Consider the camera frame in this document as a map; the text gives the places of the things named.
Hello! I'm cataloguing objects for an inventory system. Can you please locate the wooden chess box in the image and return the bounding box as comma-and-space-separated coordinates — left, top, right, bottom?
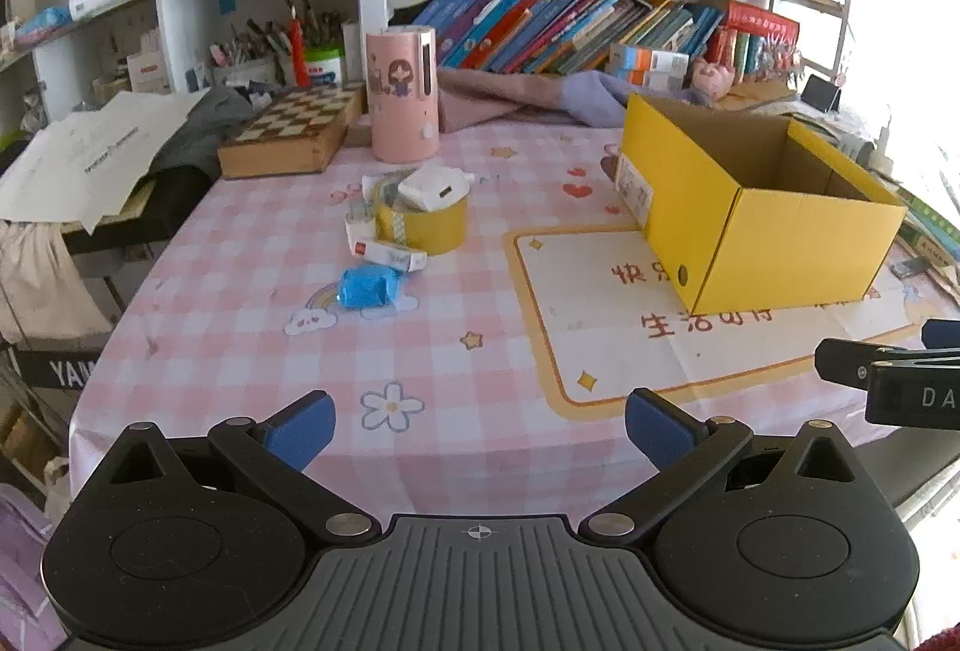
217, 85, 366, 179

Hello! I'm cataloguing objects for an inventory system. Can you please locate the row of leaning books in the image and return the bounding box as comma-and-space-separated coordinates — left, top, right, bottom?
409, 0, 725, 76

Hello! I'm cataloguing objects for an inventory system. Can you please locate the stack of small orange-white boxes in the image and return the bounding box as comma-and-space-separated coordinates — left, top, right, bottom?
607, 43, 691, 93

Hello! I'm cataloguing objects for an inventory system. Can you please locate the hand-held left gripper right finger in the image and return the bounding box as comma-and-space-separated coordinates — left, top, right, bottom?
579, 388, 871, 543

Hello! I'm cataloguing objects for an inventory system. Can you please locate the red book box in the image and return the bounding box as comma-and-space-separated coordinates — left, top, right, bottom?
724, 2, 800, 35

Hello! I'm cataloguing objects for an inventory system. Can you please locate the white staple box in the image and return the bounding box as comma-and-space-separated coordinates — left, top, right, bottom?
352, 237, 428, 275

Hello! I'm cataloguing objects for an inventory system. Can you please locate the beige cloth bag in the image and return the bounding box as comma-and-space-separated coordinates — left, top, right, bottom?
0, 220, 113, 344

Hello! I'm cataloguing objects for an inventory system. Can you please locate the small blue eraser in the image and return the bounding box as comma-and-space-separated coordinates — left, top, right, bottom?
339, 266, 406, 311

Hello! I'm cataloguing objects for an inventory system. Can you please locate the pink cloth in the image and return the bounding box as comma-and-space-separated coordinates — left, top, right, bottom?
437, 67, 601, 134

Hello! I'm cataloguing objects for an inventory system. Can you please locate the grey cloth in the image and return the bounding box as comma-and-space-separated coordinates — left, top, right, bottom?
146, 86, 260, 179

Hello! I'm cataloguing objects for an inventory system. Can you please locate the yellow tape roll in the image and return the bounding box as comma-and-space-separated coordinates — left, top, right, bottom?
373, 167, 470, 256

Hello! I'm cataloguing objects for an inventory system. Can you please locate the stack of white papers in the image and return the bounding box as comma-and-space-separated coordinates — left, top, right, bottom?
0, 88, 212, 236

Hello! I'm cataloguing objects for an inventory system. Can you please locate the green-edged book stack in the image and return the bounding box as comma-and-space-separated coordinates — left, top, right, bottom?
896, 186, 960, 281

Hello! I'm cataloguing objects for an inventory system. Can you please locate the pink cylindrical container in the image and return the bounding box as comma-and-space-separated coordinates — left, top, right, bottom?
365, 26, 440, 164

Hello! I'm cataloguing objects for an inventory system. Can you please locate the pink pig figurine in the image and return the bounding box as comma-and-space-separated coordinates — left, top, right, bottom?
690, 58, 732, 101

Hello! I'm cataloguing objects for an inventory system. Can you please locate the yellow cardboard box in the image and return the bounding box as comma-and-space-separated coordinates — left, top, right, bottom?
615, 93, 908, 316

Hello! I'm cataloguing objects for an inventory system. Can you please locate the pink checkered tablecloth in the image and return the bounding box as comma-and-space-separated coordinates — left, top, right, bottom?
69, 122, 960, 524

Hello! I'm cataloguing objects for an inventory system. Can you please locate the white charger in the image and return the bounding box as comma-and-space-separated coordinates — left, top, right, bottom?
397, 165, 475, 213

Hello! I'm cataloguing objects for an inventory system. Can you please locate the purple cloth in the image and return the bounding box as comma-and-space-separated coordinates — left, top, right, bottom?
559, 72, 638, 127

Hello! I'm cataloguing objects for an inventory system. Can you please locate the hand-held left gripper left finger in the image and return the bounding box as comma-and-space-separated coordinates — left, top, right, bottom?
101, 390, 378, 545

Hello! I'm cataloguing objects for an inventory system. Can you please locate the white jar green lid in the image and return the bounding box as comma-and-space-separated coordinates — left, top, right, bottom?
304, 45, 344, 86

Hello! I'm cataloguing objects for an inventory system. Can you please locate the pen cup with pens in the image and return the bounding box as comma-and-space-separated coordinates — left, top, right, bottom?
208, 0, 290, 89

